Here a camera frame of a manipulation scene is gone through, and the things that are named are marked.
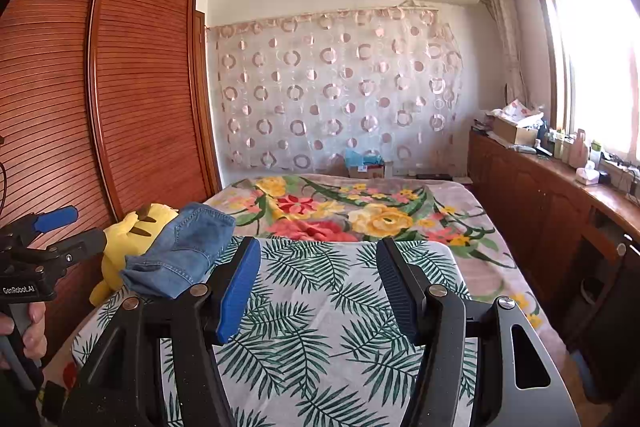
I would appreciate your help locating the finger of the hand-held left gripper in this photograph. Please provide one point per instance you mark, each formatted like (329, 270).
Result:
(55, 218)
(77, 247)

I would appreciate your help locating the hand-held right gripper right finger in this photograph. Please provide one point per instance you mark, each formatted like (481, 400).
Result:
(395, 287)

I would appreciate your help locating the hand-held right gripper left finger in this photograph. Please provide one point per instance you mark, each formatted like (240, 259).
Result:
(240, 292)

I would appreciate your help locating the blue denim pants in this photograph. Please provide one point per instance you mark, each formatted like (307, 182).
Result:
(185, 247)

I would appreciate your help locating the person's left hand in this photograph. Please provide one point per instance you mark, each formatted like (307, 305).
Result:
(37, 332)

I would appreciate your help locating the yellow plush toy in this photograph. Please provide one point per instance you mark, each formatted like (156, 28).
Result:
(117, 252)

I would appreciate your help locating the bed with floral sheets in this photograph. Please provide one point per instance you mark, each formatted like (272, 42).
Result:
(375, 217)

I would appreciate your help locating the palm leaf print cloth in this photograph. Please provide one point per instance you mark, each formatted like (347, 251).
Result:
(320, 287)

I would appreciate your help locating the cardboard box with blue cloth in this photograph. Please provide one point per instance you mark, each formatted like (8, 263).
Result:
(365, 164)

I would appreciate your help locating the wooden slatted wardrobe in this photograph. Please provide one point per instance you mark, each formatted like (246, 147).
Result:
(140, 82)

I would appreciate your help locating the long wooden cabinet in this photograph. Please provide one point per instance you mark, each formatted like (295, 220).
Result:
(540, 207)

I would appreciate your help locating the open cardboard box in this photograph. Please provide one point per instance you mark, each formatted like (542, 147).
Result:
(512, 132)

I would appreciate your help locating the sheer circle-patterned curtain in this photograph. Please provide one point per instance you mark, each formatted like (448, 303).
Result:
(330, 97)

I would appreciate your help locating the white printed plastic bag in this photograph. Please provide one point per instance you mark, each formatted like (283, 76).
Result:
(520, 111)

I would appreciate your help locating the white tissue box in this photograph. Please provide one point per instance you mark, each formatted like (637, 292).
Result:
(587, 174)

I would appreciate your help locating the white bottle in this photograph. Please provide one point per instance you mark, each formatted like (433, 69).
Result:
(580, 149)

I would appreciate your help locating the white window curtain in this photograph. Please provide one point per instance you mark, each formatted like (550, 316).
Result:
(502, 22)

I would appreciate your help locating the window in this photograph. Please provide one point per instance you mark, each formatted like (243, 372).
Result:
(595, 72)

